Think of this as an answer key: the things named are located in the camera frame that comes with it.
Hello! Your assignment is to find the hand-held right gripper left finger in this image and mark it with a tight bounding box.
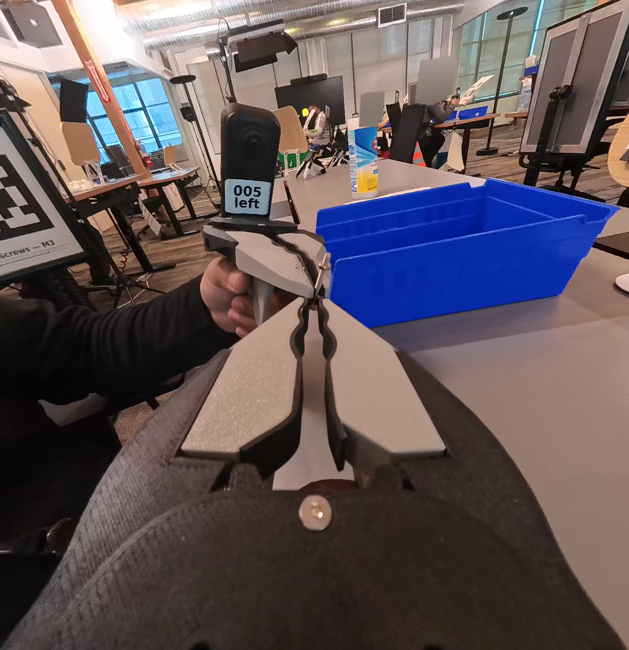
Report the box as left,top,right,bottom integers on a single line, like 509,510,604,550
181,296,309,480

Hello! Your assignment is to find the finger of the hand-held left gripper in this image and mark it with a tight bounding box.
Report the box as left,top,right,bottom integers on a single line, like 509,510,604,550
279,231,331,300
236,231,318,299

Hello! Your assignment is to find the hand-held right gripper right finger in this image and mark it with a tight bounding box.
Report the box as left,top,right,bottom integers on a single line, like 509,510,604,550
314,300,446,491

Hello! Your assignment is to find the metal screw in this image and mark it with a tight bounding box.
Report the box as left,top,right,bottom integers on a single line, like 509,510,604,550
314,251,333,305

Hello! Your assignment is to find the blue plastic bin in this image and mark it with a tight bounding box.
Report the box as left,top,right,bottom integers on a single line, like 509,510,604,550
315,178,620,329

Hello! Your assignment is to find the person's left forearm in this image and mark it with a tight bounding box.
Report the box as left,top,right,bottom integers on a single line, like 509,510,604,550
0,277,239,407

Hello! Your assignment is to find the wooden background desk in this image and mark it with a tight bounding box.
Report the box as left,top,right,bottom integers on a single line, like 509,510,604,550
66,168,201,270

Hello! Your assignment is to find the grey desk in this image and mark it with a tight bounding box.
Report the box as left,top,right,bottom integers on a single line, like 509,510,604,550
269,157,629,650

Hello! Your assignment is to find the black desk hatch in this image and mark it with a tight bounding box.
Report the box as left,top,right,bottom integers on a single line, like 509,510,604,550
593,230,629,264

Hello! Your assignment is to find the person's left hand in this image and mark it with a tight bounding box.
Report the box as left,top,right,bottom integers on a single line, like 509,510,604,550
200,258,255,339

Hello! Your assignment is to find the tan board stand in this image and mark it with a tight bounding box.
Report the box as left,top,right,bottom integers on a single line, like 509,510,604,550
61,121,108,187
271,105,311,176

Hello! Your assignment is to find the black light stand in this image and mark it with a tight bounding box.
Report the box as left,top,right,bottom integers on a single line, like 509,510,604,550
216,18,239,105

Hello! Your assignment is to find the white black wedge stand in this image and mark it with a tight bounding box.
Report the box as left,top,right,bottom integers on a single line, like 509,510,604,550
297,150,328,181

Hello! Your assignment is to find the black floor lamp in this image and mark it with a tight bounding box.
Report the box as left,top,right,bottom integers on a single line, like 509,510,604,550
477,6,529,155
170,74,221,196

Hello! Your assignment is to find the wipes canister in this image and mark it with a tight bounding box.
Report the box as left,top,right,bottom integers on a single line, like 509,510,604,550
347,118,380,200

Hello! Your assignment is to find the studio light panel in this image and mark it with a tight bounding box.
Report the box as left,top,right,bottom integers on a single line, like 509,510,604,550
228,20,298,73

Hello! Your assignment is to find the wooden column with red sign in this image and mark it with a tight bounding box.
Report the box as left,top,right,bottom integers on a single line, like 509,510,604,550
50,0,153,176

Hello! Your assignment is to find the black light flag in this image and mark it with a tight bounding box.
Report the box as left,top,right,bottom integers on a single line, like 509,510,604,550
59,79,89,124

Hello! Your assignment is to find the blue storage bin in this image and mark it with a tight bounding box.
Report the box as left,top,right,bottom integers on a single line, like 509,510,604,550
443,105,489,123

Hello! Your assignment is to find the black easel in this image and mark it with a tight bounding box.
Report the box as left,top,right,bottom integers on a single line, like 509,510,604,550
0,71,99,311

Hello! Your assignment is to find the black badge reel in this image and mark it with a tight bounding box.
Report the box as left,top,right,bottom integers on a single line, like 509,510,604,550
0,517,78,558

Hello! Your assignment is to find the person's black clothed torso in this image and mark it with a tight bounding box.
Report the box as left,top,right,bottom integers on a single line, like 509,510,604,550
0,386,193,650

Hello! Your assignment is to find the framed tag sign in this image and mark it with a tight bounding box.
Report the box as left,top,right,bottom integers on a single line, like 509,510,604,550
0,109,89,294

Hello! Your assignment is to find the grey board easel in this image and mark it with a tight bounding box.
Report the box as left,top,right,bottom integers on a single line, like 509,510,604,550
519,0,629,186

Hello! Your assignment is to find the white document stand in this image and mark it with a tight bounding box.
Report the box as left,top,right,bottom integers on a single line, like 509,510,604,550
606,109,629,299

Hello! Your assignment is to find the black wall screen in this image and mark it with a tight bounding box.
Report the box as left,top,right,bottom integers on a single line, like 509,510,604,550
274,74,346,125

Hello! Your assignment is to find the silver ventilation duct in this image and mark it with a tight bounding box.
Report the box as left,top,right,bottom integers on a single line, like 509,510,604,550
114,0,468,49

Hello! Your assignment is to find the black wall speaker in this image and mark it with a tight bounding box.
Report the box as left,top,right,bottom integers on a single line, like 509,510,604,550
0,0,64,49

